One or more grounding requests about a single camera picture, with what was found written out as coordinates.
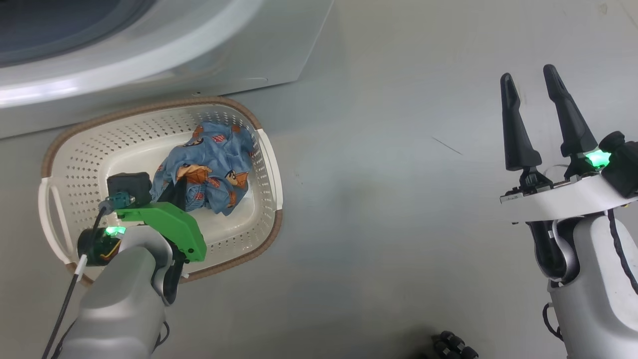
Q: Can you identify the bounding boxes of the grey rubber door seal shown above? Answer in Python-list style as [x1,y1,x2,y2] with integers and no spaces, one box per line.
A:
[0,0,155,68]

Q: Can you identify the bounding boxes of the blue cartoon print garment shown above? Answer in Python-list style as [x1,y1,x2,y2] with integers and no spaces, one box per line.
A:
[150,122,256,216]

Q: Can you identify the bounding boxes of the white perforated basket brown rim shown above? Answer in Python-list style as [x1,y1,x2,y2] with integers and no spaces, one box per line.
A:
[38,96,284,286]

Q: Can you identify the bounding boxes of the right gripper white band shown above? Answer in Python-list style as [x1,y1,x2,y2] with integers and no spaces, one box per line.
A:
[500,64,638,281]

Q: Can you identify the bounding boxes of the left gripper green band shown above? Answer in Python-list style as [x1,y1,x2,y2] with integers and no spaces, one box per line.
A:
[116,177,207,306]

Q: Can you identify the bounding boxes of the white front-load washing machine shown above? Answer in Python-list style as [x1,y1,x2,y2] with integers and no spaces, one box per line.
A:
[0,0,335,140]

